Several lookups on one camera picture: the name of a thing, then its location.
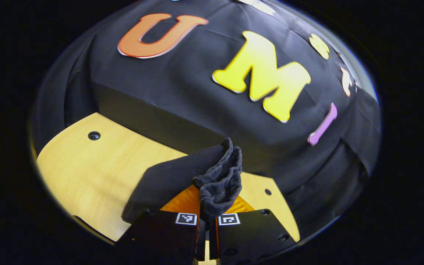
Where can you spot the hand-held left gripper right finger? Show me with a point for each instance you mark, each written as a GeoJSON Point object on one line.
{"type": "Point", "coordinates": [252, 235]}

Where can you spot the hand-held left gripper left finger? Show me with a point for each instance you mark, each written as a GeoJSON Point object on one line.
{"type": "Point", "coordinates": [160, 239]}

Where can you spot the dark grey jeans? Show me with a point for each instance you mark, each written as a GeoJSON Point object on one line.
{"type": "Point", "coordinates": [175, 176]}

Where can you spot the black backdrop cloth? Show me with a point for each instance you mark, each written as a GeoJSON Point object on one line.
{"type": "Point", "coordinates": [197, 92]}

